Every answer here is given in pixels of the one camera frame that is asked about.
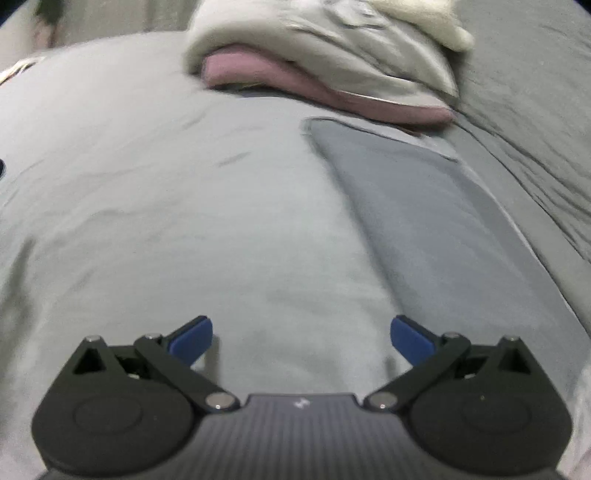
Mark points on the grey knitted sweater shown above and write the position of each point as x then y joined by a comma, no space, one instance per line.
415,207

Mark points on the white plush toy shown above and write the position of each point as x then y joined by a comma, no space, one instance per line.
438,23

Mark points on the grey bed blanket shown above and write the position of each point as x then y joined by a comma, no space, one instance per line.
161,184

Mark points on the light grey duvet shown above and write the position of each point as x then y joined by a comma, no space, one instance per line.
240,27

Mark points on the dark green hanging jacket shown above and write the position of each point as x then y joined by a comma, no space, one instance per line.
48,9

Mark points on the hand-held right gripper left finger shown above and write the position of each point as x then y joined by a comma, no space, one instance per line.
194,339

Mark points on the pink pillow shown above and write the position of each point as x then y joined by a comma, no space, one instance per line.
258,69

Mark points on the grey star-patterned curtain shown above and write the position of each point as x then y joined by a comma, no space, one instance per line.
129,18

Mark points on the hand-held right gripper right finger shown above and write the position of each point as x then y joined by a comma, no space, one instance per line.
411,341

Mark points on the printed white pillow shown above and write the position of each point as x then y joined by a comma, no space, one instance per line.
355,16

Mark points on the magazines at bed edge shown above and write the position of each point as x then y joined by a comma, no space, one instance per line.
18,69

